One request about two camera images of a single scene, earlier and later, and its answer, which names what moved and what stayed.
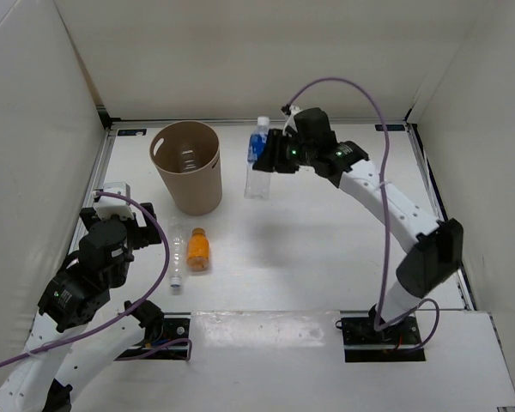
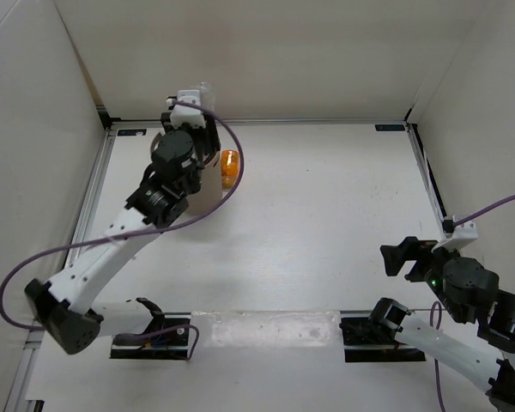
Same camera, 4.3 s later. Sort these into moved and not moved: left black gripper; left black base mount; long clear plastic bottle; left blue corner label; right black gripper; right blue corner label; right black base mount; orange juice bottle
Moved: long clear plastic bottle; orange juice bottle; right black gripper; left black gripper
Not moved: right black base mount; right blue corner label; left black base mount; left blue corner label
